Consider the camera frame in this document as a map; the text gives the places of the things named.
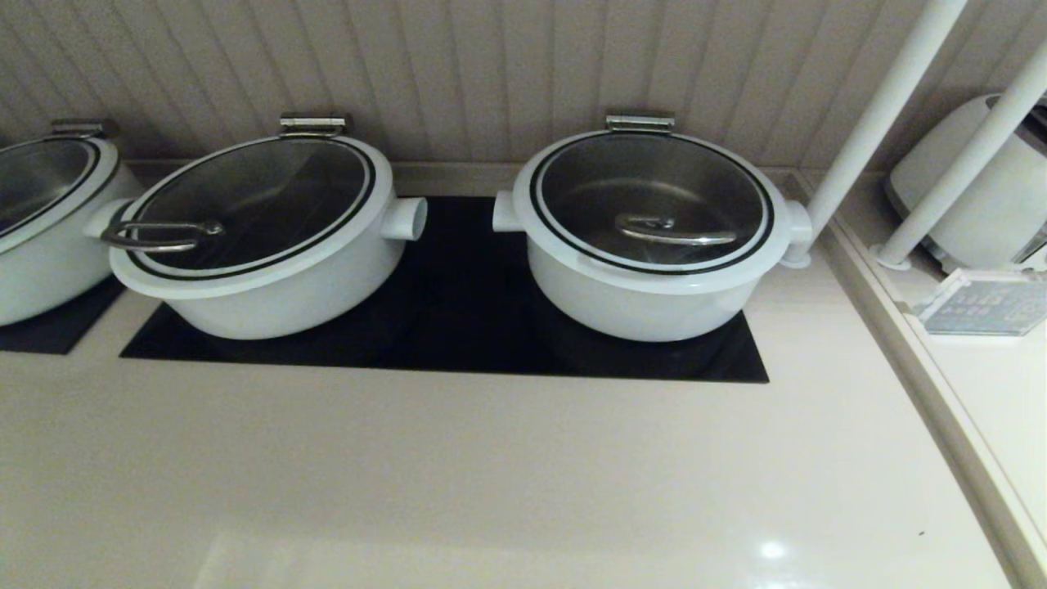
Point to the glass lid with white rim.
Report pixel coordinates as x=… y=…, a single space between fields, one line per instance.
x=654 y=188

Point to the white pot with steel insert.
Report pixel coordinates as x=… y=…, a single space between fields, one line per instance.
x=270 y=311
x=41 y=278
x=638 y=315

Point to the middle white lidded pot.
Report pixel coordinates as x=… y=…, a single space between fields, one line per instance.
x=245 y=196

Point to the white lidded pot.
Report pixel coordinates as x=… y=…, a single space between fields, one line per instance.
x=33 y=176
x=245 y=196

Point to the left white lidded pot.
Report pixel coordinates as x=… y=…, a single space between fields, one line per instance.
x=33 y=176

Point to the large black glass cooktop panel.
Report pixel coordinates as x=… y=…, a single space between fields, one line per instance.
x=458 y=327

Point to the white metal pole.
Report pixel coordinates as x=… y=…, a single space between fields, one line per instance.
x=965 y=164
x=883 y=106

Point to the clear acrylic sign holder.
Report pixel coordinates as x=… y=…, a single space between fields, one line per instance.
x=981 y=303

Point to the small black glass cooktop panel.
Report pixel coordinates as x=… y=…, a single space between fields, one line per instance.
x=57 y=327

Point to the white rounded kitchen appliance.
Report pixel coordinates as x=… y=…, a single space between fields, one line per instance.
x=1006 y=204

